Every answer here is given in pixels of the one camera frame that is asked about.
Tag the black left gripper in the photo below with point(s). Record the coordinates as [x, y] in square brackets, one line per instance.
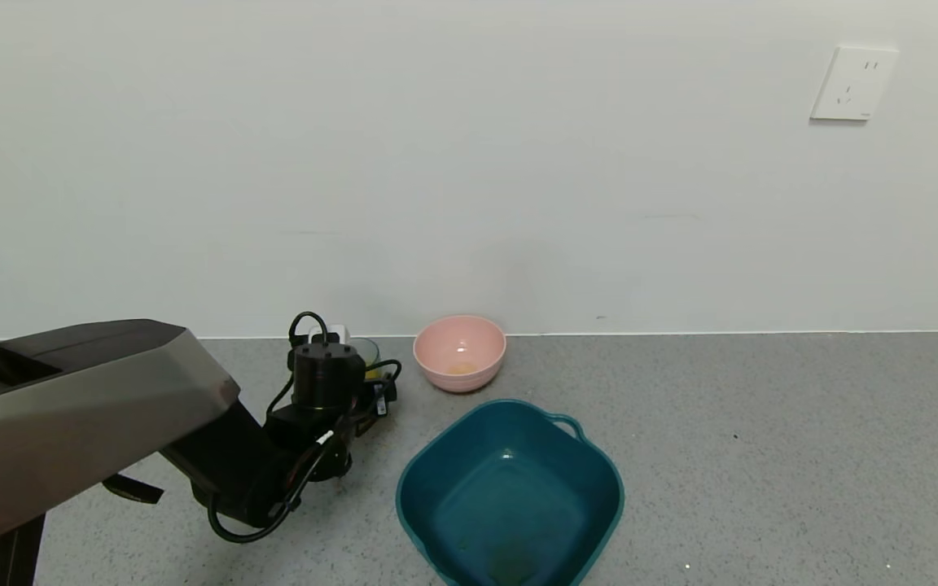
[382, 400]

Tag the orange juice liquid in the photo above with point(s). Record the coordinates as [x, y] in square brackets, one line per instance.
[374, 373]

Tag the clear ribbed plastic cup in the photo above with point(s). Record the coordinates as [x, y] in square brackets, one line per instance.
[367, 352]

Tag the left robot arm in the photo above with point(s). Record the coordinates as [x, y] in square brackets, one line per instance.
[70, 407]

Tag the pink plastic bowl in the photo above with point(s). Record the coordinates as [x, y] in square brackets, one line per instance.
[459, 354]

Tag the teal square plastic basin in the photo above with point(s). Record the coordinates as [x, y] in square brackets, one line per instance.
[510, 505]

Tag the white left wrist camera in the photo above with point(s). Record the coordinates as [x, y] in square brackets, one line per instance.
[339, 334]

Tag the white wall power outlet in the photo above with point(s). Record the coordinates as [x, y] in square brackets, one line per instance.
[853, 83]

